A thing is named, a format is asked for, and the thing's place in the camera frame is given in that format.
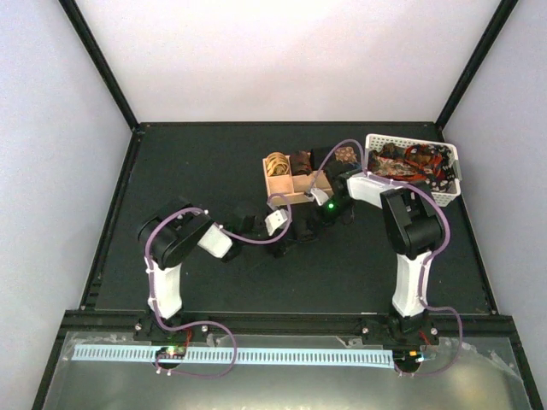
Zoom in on long black tie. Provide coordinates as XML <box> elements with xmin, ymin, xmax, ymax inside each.
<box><xmin>291</xmin><ymin>216</ymin><xmax>320</xmax><ymax>243</ymax></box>

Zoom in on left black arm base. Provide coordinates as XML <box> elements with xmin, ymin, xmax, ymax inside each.
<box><xmin>133</xmin><ymin>312</ymin><xmax>208</xmax><ymax>345</ymax></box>

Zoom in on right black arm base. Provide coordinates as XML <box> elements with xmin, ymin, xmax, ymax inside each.
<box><xmin>359</xmin><ymin>311</ymin><xmax>438</xmax><ymax>349</ymax></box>

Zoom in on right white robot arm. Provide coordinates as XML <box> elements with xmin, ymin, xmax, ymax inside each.
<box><xmin>305</xmin><ymin>170</ymin><xmax>450</xmax><ymax>344</ymax></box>

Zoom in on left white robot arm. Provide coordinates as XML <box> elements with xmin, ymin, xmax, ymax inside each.
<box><xmin>138</xmin><ymin>194</ymin><xmax>292</xmax><ymax>341</ymax></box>

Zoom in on pile of patterned ties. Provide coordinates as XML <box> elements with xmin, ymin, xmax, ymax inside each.
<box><xmin>368</xmin><ymin>143</ymin><xmax>456</xmax><ymax>192</ymax></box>

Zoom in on black rolled tie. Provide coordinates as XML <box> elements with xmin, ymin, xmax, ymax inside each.
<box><xmin>309</xmin><ymin>146</ymin><xmax>335</xmax><ymax>171</ymax></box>

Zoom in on wooden compartment tray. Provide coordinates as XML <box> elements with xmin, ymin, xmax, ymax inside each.
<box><xmin>262</xmin><ymin>157</ymin><xmax>333</xmax><ymax>204</ymax></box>

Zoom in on brown patterned rolled tie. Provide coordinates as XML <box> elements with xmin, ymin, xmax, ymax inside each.
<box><xmin>334</xmin><ymin>146</ymin><xmax>358</xmax><ymax>163</ymax></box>

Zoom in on dark red rolled tie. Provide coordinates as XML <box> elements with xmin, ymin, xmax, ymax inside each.
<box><xmin>289</xmin><ymin>150</ymin><xmax>313</xmax><ymax>176</ymax></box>

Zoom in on yellow rolled tie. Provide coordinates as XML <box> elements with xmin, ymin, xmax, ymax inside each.
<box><xmin>266</xmin><ymin>152</ymin><xmax>291</xmax><ymax>177</ymax></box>

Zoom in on white plastic basket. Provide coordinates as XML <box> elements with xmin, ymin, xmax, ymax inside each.
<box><xmin>365</xmin><ymin>134</ymin><xmax>462</xmax><ymax>207</ymax></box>

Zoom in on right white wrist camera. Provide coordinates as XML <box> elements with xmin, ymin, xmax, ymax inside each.
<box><xmin>304</xmin><ymin>187</ymin><xmax>330</xmax><ymax>207</ymax></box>

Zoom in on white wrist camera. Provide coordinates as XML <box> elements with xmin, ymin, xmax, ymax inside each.
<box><xmin>304</xmin><ymin>187</ymin><xmax>330</xmax><ymax>207</ymax></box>
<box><xmin>265</xmin><ymin>208</ymin><xmax>289</xmax><ymax>237</ymax></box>

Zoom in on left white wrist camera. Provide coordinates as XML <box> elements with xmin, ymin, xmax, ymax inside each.
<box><xmin>265</xmin><ymin>208</ymin><xmax>289</xmax><ymax>237</ymax></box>

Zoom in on light blue slotted cable duct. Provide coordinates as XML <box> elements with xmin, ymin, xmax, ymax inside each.
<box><xmin>71</xmin><ymin>344</ymin><xmax>393</xmax><ymax>368</ymax></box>

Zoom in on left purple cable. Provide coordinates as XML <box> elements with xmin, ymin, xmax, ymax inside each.
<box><xmin>144</xmin><ymin>192</ymin><xmax>309</xmax><ymax>379</ymax></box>

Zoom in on purple cable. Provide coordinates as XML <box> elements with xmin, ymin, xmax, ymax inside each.
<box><xmin>144</xmin><ymin>192</ymin><xmax>309</xmax><ymax>379</ymax></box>
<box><xmin>309</xmin><ymin>138</ymin><xmax>463</xmax><ymax>378</ymax></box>

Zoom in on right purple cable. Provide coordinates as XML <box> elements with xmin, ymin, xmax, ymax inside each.
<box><xmin>309</xmin><ymin>138</ymin><xmax>463</xmax><ymax>378</ymax></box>

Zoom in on black frame post right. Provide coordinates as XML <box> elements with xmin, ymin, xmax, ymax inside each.
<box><xmin>435</xmin><ymin>0</ymin><xmax>519</xmax><ymax>131</ymax></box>

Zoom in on black frame post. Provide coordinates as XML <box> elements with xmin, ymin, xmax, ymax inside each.
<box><xmin>435</xmin><ymin>0</ymin><xmax>519</xmax><ymax>131</ymax></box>
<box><xmin>58</xmin><ymin>0</ymin><xmax>139</xmax><ymax>132</ymax></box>

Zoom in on black frame post left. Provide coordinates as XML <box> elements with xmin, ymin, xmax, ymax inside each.
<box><xmin>58</xmin><ymin>0</ymin><xmax>139</xmax><ymax>132</ymax></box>

